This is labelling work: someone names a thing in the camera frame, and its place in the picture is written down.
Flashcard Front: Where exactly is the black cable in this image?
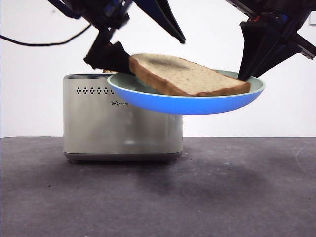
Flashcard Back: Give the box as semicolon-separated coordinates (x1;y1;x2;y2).
0;23;92;47

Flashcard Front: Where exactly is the pale green round plate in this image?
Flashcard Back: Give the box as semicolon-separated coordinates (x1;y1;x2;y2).
107;69;267;116

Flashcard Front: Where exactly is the cream two-slot toaster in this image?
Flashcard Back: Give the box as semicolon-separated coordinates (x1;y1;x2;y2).
63;73;185;165

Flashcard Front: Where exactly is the large brown bread slice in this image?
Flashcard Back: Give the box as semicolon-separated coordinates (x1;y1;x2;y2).
128;53;252;97

